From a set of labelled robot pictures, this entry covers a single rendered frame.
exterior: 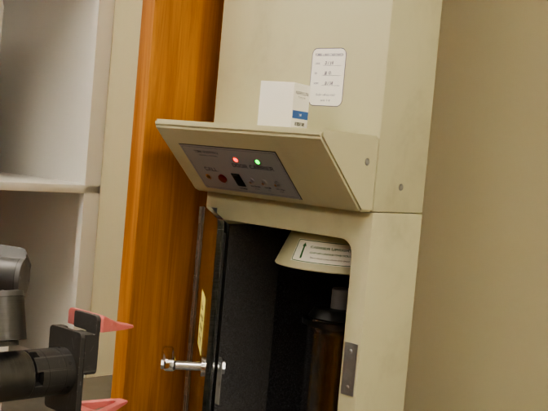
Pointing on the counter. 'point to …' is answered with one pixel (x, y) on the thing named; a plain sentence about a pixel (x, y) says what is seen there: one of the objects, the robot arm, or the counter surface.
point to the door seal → (220, 314)
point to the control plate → (210, 157)
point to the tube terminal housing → (396, 165)
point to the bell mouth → (315, 254)
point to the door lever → (178, 362)
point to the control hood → (290, 159)
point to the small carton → (284, 104)
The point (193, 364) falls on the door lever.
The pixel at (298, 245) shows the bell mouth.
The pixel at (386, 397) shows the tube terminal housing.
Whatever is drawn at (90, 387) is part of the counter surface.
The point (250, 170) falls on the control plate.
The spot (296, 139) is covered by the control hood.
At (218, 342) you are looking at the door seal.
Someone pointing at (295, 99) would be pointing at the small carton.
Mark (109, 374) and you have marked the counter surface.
